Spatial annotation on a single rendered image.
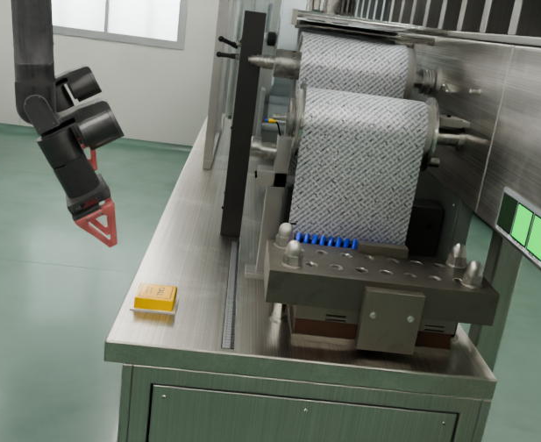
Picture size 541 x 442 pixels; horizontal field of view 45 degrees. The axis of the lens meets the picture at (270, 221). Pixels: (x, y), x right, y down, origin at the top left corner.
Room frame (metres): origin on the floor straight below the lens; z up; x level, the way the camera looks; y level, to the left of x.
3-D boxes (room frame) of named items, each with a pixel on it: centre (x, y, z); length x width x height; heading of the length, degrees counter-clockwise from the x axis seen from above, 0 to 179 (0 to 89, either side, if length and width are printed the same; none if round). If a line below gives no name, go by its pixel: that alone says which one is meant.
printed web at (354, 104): (1.42, -0.14, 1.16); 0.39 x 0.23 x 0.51; 4
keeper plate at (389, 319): (1.02, -0.23, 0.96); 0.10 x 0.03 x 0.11; 94
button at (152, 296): (1.11, 0.19, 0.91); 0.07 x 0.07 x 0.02; 4
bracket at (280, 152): (1.32, 0.01, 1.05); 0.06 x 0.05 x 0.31; 94
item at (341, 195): (1.23, -0.15, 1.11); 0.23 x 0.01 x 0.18; 94
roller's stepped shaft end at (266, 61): (1.53, 0.07, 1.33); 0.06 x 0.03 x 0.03; 94
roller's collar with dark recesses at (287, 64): (1.53, 0.01, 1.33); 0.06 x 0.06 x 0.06; 4
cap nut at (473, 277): (1.08, -0.37, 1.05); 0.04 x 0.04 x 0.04
